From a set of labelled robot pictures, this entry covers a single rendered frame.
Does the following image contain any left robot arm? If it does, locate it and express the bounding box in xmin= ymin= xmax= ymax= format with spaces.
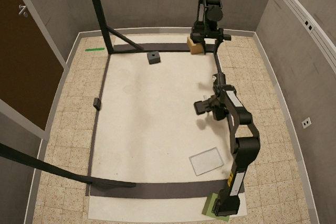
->
xmin=192 ymin=0 xmax=224 ymax=39

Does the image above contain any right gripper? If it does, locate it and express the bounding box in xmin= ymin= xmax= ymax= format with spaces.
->
xmin=193 ymin=95 xmax=219 ymax=115

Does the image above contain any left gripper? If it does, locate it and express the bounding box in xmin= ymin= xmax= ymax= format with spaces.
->
xmin=190 ymin=22 xmax=231 ymax=55

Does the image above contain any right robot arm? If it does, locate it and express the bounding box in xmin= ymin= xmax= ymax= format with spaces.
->
xmin=210 ymin=72 xmax=260 ymax=217

